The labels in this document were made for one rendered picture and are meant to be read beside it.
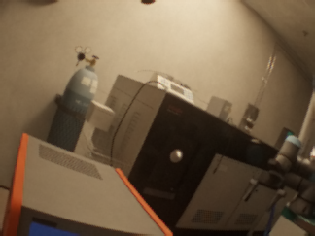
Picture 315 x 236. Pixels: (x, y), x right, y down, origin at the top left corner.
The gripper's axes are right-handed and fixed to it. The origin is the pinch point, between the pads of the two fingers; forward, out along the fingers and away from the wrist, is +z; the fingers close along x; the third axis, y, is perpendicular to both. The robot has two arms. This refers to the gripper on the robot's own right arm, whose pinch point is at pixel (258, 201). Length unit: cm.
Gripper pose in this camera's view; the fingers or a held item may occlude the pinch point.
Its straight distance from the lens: 110.8
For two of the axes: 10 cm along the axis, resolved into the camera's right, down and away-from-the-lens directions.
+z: -6.3, 7.2, -3.0
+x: -5.6, -1.5, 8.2
